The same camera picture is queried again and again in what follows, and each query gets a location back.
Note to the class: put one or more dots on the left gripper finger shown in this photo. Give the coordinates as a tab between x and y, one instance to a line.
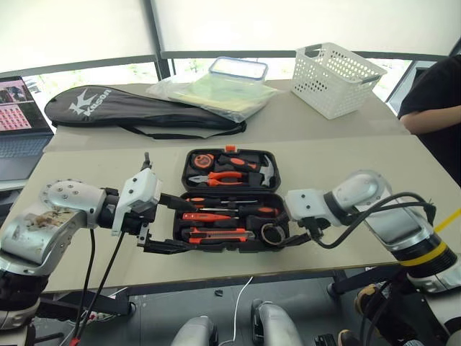
169	246
178	203

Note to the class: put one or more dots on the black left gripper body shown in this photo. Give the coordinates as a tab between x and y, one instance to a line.
140	223

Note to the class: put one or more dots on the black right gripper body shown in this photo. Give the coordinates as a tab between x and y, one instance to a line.
314	226

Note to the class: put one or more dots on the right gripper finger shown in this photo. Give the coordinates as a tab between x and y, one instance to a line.
295	240

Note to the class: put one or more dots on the red voltage tester pen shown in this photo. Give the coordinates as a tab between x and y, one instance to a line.
201	216

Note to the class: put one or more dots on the large black orange screwdriver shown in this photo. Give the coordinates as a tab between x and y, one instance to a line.
259	210

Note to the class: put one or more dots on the orange black utility knife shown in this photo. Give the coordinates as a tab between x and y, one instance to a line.
216	236

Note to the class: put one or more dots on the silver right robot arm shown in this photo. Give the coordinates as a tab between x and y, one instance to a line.
399	223

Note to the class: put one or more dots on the person's bare forearm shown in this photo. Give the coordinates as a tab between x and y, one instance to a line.
428	120

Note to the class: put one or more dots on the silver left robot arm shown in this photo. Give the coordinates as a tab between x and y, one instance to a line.
47	223

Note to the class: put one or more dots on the black tool case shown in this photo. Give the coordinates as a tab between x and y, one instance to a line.
230	192

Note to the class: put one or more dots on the slim black orange screwdriver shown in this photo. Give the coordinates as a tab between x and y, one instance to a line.
198	199

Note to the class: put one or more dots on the black electrical tape roll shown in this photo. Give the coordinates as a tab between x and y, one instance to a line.
268	232

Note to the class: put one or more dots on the black orange tape measure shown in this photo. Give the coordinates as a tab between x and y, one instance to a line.
201	161

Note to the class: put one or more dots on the silver rounded robot leg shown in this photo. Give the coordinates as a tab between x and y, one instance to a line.
194	333
275	324

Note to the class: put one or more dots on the orange black shoe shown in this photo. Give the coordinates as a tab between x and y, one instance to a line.
367	299

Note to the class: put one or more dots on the black Kason racket bag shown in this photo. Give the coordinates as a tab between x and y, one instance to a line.
137	111

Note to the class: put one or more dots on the clear plastic bag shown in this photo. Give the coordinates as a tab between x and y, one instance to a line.
223	93

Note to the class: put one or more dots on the white perforated plastic basket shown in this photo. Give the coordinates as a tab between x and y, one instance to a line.
331	83

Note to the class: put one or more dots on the open laptop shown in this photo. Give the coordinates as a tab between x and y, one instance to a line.
18	144

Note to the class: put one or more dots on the clear container blue rimmed lid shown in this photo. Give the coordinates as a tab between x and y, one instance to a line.
237	66

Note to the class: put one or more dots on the person in black shirt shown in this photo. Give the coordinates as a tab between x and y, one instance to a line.
439	86

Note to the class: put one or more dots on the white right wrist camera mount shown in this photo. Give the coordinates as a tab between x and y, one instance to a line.
306	203

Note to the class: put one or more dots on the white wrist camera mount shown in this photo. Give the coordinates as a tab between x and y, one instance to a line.
138	194
306	203

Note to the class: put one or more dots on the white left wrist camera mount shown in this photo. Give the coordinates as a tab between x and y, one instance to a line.
138	194

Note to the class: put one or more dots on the dark window frame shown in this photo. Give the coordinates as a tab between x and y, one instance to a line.
158	43

